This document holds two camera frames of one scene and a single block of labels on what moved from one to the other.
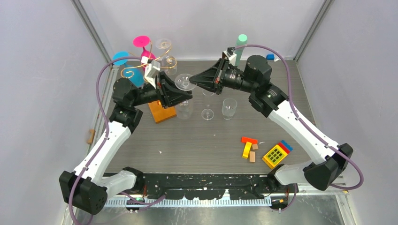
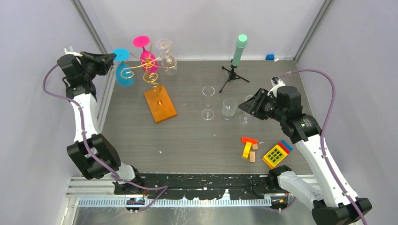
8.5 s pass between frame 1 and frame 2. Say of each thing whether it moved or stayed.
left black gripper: moved
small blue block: stayed
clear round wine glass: moved
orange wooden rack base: stayed
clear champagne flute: stayed
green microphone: stayed
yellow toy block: stayed
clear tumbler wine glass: stayed
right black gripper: moved
